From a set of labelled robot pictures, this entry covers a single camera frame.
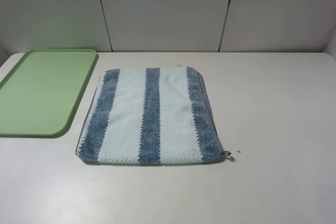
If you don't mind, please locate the green plastic tray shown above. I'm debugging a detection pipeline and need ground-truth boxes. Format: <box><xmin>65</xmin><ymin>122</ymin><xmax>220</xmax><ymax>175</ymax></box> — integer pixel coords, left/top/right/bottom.
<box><xmin>1</xmin><ymin>49</ymin><xmax>98</xmax><ymax>137</ymax></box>

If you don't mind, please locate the blue white striped towel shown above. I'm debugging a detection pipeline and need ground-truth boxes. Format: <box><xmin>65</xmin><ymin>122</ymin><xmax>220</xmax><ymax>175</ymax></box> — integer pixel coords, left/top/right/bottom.
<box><xmin>76</xmin><ymin>66</ymin><xmax>230</xmax><ymax>165</ymax></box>

